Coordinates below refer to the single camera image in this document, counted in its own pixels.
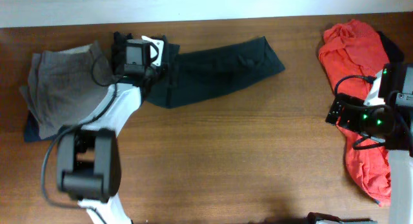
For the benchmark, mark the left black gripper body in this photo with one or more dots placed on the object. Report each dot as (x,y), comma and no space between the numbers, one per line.
(157,72)

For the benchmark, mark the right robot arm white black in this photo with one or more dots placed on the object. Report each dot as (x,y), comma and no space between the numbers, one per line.
(384,119)

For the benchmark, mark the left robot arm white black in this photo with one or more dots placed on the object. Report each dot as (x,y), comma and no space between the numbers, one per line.
(88,167)

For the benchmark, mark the grey folded pants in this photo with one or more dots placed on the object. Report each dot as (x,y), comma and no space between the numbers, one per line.
(65,87)

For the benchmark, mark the black garment under red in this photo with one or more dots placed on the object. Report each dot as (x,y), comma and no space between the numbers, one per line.
(393,52)

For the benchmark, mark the navy folded garment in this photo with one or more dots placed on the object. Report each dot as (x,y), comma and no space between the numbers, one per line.
(31,131)

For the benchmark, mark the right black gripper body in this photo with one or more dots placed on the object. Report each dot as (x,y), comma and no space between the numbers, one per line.
(355,115)

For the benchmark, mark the dark green t-shirt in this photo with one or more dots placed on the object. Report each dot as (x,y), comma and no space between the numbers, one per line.
(193,77)

